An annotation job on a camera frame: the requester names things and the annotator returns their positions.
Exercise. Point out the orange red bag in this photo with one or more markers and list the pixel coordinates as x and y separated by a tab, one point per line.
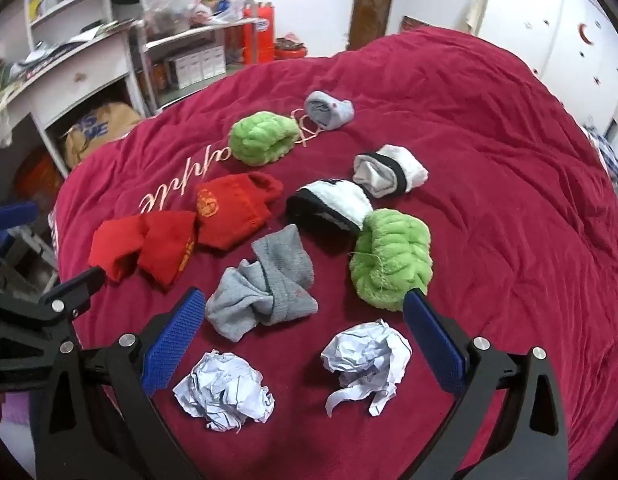
39	180

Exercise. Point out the red embroidered blanket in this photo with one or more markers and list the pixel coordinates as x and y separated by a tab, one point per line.
489	160

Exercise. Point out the white sock with black band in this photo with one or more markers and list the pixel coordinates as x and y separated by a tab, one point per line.
389	170

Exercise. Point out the brown paper bag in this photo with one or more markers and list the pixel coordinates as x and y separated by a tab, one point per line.
101	127

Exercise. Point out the green fuzzy sock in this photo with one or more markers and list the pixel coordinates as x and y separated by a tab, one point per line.
261	137
391	260

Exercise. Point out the white desk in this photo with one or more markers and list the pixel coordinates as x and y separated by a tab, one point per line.
74	72

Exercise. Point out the plaid cloth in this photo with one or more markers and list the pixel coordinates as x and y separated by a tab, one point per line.
609	152

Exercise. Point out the orange box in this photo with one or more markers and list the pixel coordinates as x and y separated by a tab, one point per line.
160	79

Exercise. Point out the row of white boxes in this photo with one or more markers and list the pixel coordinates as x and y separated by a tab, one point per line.
196	65

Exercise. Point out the purple cloth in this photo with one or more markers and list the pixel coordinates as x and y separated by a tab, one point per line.
16	410

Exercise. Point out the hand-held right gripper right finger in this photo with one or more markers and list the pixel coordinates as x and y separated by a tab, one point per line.
434	345

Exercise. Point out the red canister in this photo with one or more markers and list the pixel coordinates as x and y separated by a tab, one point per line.
267	30
251	35

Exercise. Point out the blue chair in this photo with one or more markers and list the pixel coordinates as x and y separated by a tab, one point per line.
1	250

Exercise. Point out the white shelf unit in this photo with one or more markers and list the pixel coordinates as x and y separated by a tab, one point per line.
189	40

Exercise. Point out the red sock with gold emblem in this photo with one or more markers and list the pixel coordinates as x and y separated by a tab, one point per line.
239	210
159	245

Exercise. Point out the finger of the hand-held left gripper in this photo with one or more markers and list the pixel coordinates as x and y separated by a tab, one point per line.
14	214
74	289

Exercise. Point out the small light grey sock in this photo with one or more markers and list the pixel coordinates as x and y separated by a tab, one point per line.
334	110

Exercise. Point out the white sock with black letter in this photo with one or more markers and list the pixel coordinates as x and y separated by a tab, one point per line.
334	205

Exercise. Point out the red round tin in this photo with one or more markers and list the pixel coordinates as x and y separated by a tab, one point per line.
289	49

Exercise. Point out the white wardrobe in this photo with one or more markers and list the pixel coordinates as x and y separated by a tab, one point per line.
554	25

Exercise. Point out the white paper ball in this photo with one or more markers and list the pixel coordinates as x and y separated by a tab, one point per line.
364	357
224	392

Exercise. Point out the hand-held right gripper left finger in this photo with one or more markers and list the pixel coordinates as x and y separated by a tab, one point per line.
173	342

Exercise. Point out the brown wooden door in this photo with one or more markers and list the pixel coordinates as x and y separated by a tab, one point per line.
371	5

